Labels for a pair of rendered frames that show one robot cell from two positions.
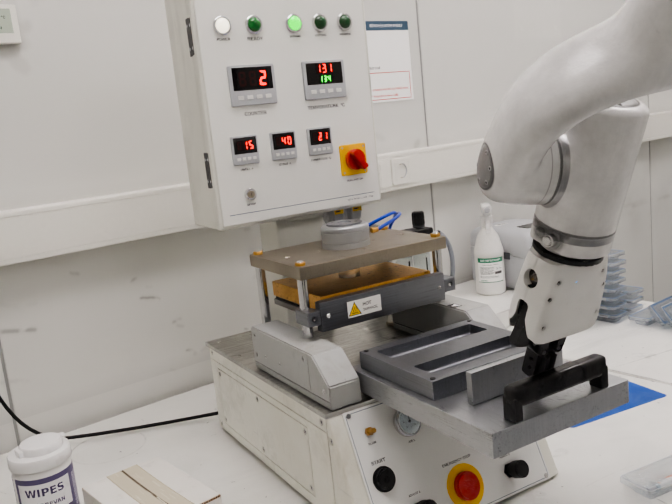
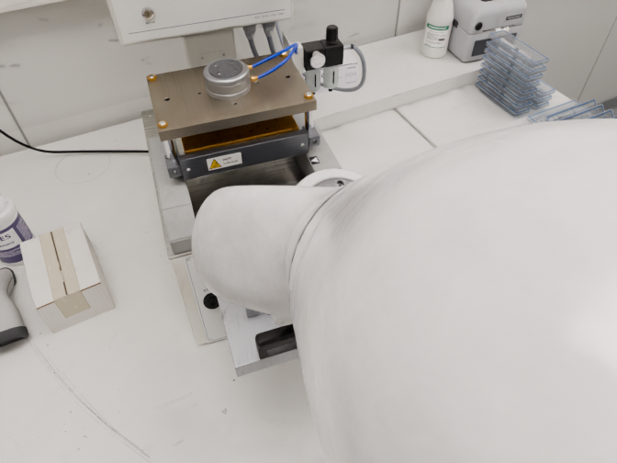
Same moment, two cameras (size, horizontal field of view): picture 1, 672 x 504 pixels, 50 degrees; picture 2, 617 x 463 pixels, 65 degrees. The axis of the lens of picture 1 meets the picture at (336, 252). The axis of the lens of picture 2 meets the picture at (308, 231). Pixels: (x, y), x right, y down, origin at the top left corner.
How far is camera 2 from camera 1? 0.60 m
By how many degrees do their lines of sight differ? 39
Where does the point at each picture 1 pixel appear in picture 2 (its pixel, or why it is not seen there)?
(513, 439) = (257, 367)
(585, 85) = (238, 289)
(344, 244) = (218, 95)
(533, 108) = (199, 265)
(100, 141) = not seen: outside the picture
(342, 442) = (181, 276)
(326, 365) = (173, 220)
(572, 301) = not seen: hidden behind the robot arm
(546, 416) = (291, 352)
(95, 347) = (75, 79)
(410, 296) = (272, 152)
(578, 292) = not seen: hidden behind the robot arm
